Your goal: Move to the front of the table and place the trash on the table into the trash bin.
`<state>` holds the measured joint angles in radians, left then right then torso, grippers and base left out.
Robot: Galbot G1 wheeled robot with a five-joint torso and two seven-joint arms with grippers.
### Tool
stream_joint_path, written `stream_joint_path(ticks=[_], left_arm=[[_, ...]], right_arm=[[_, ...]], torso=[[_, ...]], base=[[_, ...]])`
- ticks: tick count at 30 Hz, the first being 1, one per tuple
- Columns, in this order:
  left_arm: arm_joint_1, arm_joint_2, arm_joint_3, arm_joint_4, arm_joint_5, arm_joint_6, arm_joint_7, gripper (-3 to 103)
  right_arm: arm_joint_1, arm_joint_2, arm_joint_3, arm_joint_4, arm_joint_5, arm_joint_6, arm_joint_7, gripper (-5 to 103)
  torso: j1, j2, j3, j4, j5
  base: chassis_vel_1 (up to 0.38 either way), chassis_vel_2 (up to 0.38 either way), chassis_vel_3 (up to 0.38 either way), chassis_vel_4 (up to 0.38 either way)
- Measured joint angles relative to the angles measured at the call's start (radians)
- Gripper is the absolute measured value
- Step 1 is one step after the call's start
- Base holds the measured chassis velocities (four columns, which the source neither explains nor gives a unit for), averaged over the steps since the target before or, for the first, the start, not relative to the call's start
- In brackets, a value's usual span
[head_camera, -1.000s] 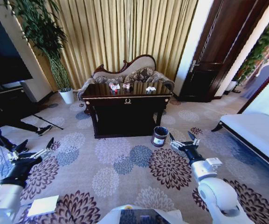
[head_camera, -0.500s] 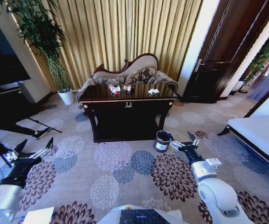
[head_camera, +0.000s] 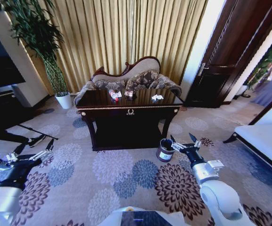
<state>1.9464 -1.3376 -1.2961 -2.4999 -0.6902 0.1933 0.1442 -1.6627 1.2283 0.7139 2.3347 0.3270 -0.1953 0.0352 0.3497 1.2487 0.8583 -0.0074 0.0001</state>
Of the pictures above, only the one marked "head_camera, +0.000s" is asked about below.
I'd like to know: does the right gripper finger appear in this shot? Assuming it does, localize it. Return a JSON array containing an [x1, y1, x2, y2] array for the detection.
[[170, 134, 186, 152], [188, 132, 202, 149]]

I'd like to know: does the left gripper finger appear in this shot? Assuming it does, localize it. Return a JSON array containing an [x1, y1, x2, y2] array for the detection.
[[6, 142, 25, 162], [28, 138, 55, 162]]

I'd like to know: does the dark round trash bin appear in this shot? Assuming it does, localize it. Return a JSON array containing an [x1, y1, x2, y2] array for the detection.
[[156, 138, 178, 163]]

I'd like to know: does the person's dark shoe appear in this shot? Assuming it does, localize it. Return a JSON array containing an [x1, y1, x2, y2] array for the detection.
[[28, 134, 47, 148]]

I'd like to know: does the person's leg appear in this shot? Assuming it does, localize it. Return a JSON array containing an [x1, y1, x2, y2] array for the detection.
[[0, 127, 31, 146]]

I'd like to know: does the thin black floor rod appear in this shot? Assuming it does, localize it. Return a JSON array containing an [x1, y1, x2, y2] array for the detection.
[[17, 124, 59, 140]]

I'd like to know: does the dark television cabinet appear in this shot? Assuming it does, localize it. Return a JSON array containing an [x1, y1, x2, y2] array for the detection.
[[0, 90, 36, 125]]

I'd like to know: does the dark glossy wooden table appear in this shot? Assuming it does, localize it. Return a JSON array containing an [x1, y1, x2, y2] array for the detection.
[[75, 88, 185, 152]]

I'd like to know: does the white plant pot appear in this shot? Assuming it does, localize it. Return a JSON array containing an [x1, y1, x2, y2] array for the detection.
[[54, 92, 73, 110]]

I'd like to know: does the white upholstered bench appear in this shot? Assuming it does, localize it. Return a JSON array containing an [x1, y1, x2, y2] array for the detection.
[[222, 123, 272, 174]]

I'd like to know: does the large brown patterned cushion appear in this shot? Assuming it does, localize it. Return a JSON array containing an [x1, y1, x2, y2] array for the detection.
[[125, 70, 160, 92]]

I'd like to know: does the white dark-framed bed end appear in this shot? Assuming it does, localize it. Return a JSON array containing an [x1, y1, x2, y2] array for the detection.
[[248, 87, 272, 126]]

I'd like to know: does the crushed plastic bottle red cap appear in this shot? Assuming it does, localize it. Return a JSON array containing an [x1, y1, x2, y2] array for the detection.
[[108, 89, 120, 102]]

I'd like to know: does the beige wood-framed chaise sofa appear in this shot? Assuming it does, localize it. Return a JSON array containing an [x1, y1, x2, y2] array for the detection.
[[73, 56, 183, 105]]

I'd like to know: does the dark brown wooden door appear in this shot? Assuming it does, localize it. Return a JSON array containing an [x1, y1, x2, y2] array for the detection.
[[183, 0, 272, 109]]

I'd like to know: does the green leafy plant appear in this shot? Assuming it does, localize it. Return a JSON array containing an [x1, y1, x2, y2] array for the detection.
[[243, 29, 272, 91]]

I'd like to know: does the tall green bamboo plant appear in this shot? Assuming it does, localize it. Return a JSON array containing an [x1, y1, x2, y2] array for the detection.
[[0, 0, 69, 97]]

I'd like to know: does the golden pleated curtain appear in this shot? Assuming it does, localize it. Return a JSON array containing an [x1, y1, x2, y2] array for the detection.
[[20, 0, 209, 94]]

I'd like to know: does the silver door handle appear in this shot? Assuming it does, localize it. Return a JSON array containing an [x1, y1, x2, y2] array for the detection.
[[197, 63, 210, 77]]

